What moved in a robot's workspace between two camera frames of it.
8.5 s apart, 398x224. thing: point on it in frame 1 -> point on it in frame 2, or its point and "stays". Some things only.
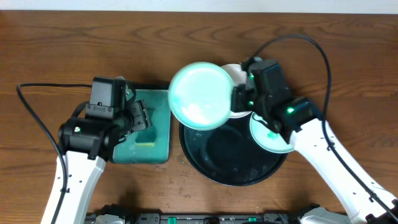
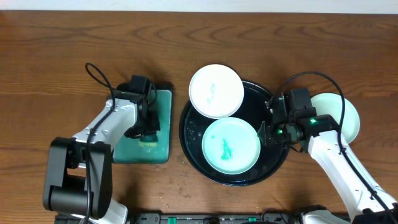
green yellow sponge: (145, 138) stays
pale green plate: (266, 137) -> (331, 104)
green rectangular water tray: (153, 145) stays
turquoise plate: (200, 96) -> (231, 145)
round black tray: (229, 154) stays
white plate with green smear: (239, 77) -> (216, 91)
